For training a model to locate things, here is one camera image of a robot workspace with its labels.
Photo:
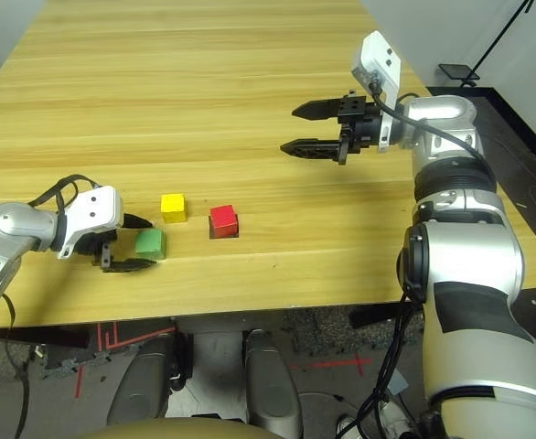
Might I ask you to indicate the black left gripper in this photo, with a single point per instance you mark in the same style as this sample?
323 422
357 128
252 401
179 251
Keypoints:
94 242

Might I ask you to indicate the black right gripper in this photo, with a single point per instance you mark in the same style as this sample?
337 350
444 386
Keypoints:
361 125

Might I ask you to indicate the green wooden block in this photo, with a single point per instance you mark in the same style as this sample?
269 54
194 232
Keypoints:
150 242

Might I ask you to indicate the yellow wooden block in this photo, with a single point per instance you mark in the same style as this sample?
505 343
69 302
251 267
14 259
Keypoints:
173 208

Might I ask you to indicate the red wooden block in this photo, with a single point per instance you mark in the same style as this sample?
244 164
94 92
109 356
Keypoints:
224 219

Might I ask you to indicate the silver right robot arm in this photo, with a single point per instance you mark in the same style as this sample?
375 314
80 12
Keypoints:
469 256

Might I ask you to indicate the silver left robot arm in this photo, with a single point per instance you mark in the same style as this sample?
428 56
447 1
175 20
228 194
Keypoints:
7 228

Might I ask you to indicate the black square mat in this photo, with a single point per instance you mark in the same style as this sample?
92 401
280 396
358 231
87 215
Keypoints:
211 233

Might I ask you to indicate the grey robot left leg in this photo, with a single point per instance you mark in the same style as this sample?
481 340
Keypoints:
142 384

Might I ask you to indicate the grey robot leg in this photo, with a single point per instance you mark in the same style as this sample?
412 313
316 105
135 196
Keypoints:
270 388
142 384

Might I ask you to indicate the black tripod tray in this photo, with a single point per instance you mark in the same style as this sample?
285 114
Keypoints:
457 71

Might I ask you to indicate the grey robot pelvis plate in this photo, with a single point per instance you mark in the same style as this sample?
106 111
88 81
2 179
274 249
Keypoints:
213 379

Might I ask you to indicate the olive robot torso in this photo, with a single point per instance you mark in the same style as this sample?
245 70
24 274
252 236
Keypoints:
167 430

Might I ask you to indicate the grey robot right leg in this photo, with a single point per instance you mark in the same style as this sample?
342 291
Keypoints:
270 388

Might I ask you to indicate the black tripod stand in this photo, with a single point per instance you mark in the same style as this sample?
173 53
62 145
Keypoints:
501 34

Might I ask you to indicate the grey floor card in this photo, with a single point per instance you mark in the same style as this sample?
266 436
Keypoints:
397 382

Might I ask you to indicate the white sneaker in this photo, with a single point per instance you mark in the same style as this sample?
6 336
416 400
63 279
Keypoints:
393 418
348 427

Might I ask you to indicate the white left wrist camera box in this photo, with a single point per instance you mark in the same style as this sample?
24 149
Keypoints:
94 208

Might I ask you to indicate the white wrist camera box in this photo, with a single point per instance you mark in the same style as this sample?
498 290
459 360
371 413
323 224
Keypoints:
382 59
94 208

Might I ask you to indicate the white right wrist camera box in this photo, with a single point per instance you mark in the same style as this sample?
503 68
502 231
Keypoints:
382 59

